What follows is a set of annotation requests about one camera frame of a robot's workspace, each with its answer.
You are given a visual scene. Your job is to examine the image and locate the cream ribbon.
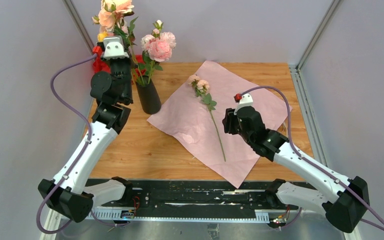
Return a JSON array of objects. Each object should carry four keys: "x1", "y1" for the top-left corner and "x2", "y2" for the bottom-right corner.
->
[{"x1": 279, "y1": 121, "x2": 288, "y2": 136}]

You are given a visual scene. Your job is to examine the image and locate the yellow rose bunch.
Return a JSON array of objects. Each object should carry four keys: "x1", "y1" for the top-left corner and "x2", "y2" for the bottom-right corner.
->
[{"x1": 97, "y1": 31, "x2": 108, "y2": 42}]

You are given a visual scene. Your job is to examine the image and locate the pink rose stem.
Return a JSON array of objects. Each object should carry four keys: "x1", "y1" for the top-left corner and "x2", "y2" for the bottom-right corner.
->
[
  {"x1": 117, "y1": 15, "x2": 147, "y2": 86},
  {"x1": 138, "y1": 20, "x2": 177, "y2": 86}
]

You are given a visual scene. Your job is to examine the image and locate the black vase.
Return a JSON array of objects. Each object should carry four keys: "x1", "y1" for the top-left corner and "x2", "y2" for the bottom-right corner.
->
[{"x1": 136, "y1": 76, "x2": 162, "y2": 115}]

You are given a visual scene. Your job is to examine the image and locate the peach rose stem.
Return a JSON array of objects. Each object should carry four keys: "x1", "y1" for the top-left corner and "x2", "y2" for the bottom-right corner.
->
[
  {"x1": 187, "y1": 74, "x2": 227, "y2": 162},
  {"x1": 97, "y1": 0, "x2": 134, "y2": 39},
  {"x1": 92, "y1": 15, "x2": 100, "y2": 25}
]

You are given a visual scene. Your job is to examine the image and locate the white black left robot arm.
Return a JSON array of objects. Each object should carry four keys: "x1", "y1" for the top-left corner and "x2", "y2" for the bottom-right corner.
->
[{"x1": 36, "y1": 55, "x2": 133, "y2": 234}]

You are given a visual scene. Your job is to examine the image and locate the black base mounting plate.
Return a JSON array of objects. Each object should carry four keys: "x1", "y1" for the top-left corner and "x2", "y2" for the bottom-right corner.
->
[{"x1": 69, "y1": 178, "x2": 335, "y2": 220}]

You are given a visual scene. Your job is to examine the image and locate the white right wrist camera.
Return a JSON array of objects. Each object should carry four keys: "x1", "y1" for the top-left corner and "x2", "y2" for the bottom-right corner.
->
[{"x1": 234, "y1": 93, "x2": 254, "y2": 115}]

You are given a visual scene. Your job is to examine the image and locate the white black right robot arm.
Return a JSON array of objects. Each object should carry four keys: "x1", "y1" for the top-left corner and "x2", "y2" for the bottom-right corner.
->
[{"x1": 222, "y1": 106, "x2": 370, "y2": 233}]

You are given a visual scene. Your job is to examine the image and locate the red crumpled cloth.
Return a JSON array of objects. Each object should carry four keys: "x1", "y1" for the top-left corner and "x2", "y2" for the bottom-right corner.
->
[{"x1": 92, "y1": 55, "x2": 146, "y2": 76}]

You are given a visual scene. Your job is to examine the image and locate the aluminium frame rail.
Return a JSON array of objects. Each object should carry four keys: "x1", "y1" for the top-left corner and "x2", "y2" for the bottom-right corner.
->
[{"x1": 51, "y1": 186, "x2": 354, "y2": 223}]

